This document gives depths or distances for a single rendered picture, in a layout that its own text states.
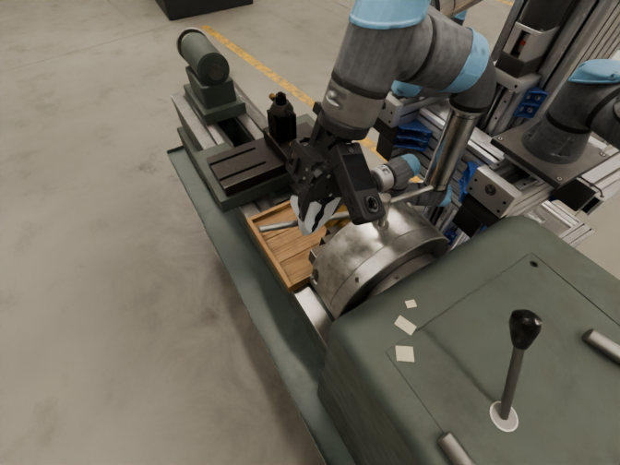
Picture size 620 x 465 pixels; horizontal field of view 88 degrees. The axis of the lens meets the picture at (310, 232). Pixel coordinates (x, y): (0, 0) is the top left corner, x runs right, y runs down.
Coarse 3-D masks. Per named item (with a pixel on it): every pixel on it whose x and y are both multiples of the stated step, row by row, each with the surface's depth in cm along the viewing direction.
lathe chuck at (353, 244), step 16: (400, 208) 69; (352, 224) 66; (368, 224) 65; (400, 224) 65; (416, 224) 66; (432, 224) 71; (336, 240) 67; (352, 240) 65; (368, 240) 64; (384, 240) 63; (320, 256) 69; (336, 256) 66; (352, 256) 64; (368, 256) 62; (320, 272) 70; (336, 272) 66; (352, 272) 63; (320, 288) 72; (336, 288) 66
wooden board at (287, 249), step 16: (272, 208) 111; (288, 208) 114; (256, 224) 109; (256, 240) 107; (272, 240) 105; (288, 240) 105; (304, 240) 105; (320, 240) 105; (272, 256) 99; (288, 256) 102; (304, 256) 102; (288, 272) 98; (304, 272) 98; (288, 288) 94
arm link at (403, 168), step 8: (392, 160) 95; (400, 160) 94; (408, 160) 94; (416, 160) 95; (392, 168) 92; (400, 168) 93; (408, 168) 94; (416, 168) 95; (400, 176) 93; (408, 176) 95; (400, 184) 96
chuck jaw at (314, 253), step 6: (330, 228) 80; (336, 228) 81; (330, 234) 79; (324, 240) 77; (318, 246) 76; (312, 252) 74; (318, 252) 75; (312, 258) 75; (312, 264) 76; (318, 276) 72
